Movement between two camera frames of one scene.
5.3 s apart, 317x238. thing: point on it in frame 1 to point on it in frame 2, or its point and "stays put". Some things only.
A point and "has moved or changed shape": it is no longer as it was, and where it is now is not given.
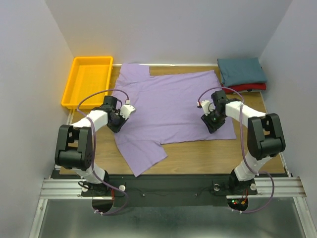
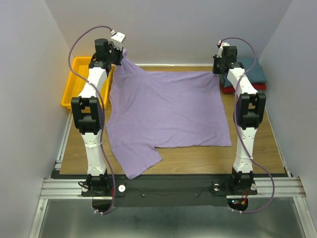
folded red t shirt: [247, 87] stays put
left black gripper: [123, 120] to [119, 54]
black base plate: [169, 190] stays put
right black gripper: [211, 127] to [215, 70]
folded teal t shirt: [236, 71] stays put
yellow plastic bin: [89, 75] stays put
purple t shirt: [168, 109] has moved or changed shape
